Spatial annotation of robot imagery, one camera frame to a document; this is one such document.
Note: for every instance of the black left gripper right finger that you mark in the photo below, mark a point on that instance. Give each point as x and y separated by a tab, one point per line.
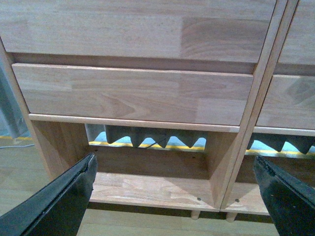
289	201

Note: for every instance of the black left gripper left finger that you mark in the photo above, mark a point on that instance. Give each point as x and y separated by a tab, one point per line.
58	208

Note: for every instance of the right wooden shelf cabinet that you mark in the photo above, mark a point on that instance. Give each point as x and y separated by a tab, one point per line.
243	195

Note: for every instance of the wooden shelf cabinet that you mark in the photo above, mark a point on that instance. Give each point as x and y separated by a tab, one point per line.
176	176
243	195

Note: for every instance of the left wooden shelf cabinet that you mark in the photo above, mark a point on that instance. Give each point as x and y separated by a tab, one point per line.
176	176

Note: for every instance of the grey acoustic foam panel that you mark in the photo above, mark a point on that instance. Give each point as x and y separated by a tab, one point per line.
189	138

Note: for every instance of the lower right wooden drawer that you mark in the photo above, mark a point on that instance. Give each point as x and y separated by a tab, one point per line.
289	103

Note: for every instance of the wooden drawer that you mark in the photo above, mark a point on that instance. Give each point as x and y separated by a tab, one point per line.
213	30
289	103
299	46
135	94

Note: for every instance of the lower left wooden drawer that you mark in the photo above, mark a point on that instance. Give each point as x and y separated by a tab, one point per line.
135	94

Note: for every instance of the upper right wooden drawer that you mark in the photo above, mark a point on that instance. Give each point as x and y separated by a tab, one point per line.
299	46

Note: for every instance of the upper left wooden drawer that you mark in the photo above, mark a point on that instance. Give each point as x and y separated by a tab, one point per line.
213	30

